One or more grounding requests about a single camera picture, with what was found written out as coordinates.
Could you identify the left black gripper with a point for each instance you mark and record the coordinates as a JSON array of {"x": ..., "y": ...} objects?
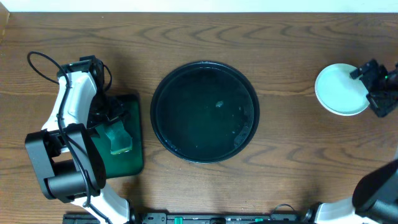
[{"x": 113, "y": 115}]

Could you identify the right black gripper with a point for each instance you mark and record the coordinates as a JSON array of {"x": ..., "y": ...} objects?
[{"x": 380, "y": 106}]

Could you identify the green yellow sponge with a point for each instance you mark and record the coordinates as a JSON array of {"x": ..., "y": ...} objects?
[{"x": 120, "y": 139}]

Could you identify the black round tray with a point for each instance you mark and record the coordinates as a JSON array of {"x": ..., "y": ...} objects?
[{"x": 205, "y": 112}]

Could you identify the mint plate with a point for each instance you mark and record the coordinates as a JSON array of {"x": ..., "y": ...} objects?
[{"x": 338, "y": 92}]

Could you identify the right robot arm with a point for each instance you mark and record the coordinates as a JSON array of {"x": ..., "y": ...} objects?
[{"x": 374, "y": 200}]

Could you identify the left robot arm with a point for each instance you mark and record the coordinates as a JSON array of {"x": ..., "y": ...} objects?
[{"x": 66, "y": 162}]

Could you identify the dark green rectangular tray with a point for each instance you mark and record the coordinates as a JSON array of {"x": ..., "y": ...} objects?
[{"x": 127, "y": 163}]

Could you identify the black mounting rail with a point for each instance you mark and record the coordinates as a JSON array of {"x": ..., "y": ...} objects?
[{"x": 163, "y": 218}]

